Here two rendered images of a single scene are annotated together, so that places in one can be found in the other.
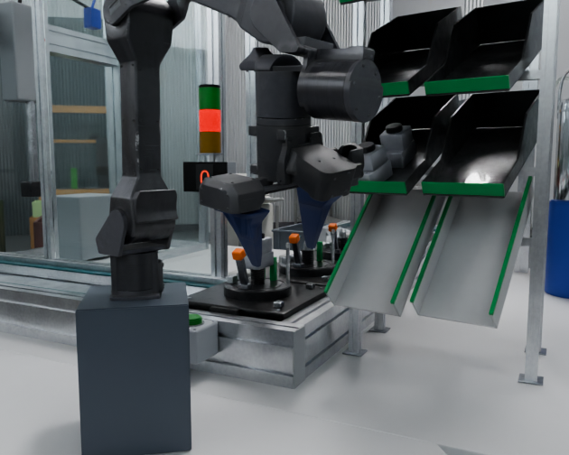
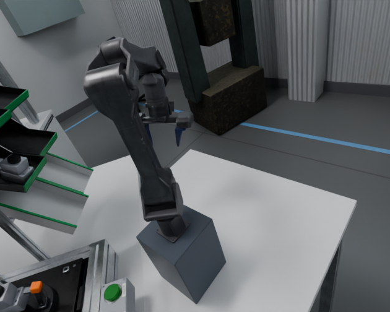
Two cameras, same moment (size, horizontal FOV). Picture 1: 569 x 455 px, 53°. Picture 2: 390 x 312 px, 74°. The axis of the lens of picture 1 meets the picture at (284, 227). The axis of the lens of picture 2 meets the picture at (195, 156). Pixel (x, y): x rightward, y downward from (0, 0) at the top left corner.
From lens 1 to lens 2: 112 cm
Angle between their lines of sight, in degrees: 108
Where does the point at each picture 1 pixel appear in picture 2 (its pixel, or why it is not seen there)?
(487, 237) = not seen: hidden behind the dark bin
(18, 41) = not seen: outside the picture
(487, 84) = (23, 96)
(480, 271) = (59, 175)
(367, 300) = (73, 216)
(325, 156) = not seen: hidden behind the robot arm
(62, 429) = (217, 301)
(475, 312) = (82, 181)
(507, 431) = (121, 189)
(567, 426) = (109, 181)
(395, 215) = (5, 200)
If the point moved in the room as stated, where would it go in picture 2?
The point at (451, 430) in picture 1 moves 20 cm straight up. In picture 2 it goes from (127, 198) to (106, 161)
